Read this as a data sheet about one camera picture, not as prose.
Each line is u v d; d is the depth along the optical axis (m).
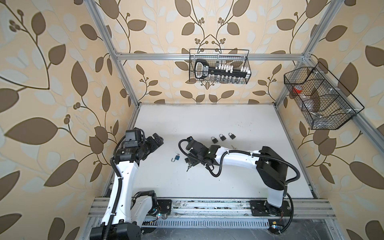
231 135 1.02
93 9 0.72
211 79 0.89
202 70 0.85
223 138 1.02
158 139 0.70
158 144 0.69
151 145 0.68
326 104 0.72
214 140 0.99
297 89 0.89
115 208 0.40
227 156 0.57
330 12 0.72
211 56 0.90
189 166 0.88
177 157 0.91
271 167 0.48
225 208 0.75
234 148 0.96
